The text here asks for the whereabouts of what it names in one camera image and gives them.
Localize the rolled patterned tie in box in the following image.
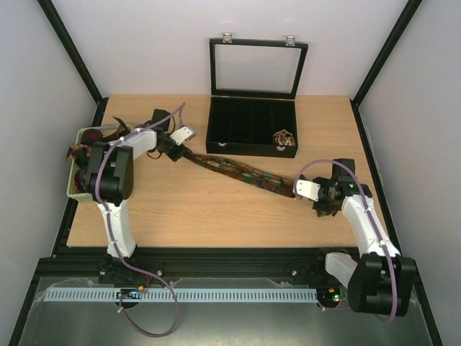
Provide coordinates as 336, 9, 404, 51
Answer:
273, 129, 296, 147

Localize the green perforated plastic basket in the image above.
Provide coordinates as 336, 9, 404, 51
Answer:
66, 119, 134, 205

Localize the light blue cable duct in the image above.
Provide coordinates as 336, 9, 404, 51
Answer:
43, 288, 318, 303

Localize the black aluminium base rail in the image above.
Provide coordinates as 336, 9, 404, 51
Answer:
35, 246, 419, 285

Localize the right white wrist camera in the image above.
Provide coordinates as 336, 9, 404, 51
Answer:
294, 179, 321, 202

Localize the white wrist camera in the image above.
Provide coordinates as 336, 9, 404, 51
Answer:
294, 179, 321, 202
170, 126, 196, 146

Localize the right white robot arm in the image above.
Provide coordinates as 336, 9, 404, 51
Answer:
313, 159, 416, 319

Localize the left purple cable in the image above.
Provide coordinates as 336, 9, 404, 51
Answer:
94, 102, 187, 338

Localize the brown teal patterned tie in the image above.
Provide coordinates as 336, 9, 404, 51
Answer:
183, 146, 295, 198

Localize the purple cable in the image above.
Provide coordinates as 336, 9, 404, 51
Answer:
292, 159, 399, 322
94, 102, 187, 338

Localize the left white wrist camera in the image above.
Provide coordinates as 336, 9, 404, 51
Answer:
170, 126, 196, 146

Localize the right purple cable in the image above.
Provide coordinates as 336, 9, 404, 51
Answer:
292, 159, 399, 322

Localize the black compartment storage box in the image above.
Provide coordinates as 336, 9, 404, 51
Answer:
205, 34, 309, 159

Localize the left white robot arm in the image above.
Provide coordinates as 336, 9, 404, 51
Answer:
83, 109, 195, 259

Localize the pile of ties in basket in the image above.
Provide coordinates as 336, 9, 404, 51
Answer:
66, 117, 133, 198

